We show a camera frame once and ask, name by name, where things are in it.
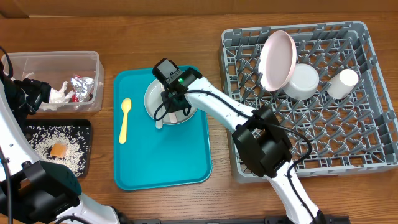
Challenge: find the grey round plate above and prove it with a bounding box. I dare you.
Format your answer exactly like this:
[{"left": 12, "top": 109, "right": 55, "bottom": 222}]
[{"left": 144, "top": 80, "right": 197, "bottom": 125}]

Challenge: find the white napkin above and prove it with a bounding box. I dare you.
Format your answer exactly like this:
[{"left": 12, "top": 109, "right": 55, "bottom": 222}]
[{"left": 40, "top": 81, "right": 75, "bottom": 111}]

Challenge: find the small red wrapper piece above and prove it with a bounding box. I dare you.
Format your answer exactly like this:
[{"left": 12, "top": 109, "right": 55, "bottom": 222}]
[{"left": 72, "top": 95, "right": 79, "bottom": 103}]

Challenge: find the yellow plastic fork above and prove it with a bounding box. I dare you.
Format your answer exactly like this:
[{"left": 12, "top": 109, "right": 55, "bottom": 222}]
[{"left": 119, "top": 98, "right": 132, "bottom": 144}]

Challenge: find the silver red wrapper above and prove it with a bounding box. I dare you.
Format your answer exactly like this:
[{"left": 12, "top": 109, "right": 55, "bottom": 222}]
[{"left": 70, "top": 74, "right": 94, "bottom": 102}]

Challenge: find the orange food cube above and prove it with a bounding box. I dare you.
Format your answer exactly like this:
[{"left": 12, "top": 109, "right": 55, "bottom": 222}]
[{"left": 50, "top": 143, "right": 68, "bottom": 158}]

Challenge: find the large white plate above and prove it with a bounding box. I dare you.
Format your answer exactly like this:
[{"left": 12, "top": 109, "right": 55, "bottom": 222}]
[{"left": 258, "top": 30, "right": 297, "bottom": 91}]

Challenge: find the small grey bowl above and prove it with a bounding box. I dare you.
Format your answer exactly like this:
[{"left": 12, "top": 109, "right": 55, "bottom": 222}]
[{"left": 282, "top": 63, "right": 319, "bottom": 100}]

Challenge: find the white upturned cup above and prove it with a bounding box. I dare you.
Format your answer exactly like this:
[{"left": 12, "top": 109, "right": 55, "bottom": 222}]
[{"left": 326, "top": 69, "right": 359, "bottom": 99}]

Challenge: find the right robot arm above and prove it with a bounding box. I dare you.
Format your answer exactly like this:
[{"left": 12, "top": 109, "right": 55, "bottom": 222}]
[{"left": 152, "top": 58, "right": 326, "bottom": 223}]

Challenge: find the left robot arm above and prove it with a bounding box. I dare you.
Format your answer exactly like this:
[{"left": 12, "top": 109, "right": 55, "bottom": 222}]
[{"left": 1, "top": 60, "right": 130, "bottom": 223}]

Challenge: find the grey dishwasher rack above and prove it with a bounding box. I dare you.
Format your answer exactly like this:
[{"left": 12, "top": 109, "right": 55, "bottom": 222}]
[{"left": 220, "top": 21, "right": 397, "bottom": 177}]

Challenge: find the clear plastic bin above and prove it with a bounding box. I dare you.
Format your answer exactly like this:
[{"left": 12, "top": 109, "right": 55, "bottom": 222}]
[{"left": 1, "top": 51, "right": 104, "bottom": 113}]

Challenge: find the teal serving tray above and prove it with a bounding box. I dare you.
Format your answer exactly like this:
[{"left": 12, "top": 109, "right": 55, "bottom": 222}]
[{"left": 113, "top": 68, "right": 212, "bottom": 190}]

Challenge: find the black plastic tray bin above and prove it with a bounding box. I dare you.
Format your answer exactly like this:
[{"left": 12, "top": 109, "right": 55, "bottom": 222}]
[{"left": 23, "top": 118, "right": 93, "bottom": 179}]

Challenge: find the spilled white rice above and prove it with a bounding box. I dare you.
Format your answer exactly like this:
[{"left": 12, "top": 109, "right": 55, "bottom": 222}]
[{"left": 26, "top": 124, "right": 91, "bottom": 177}]

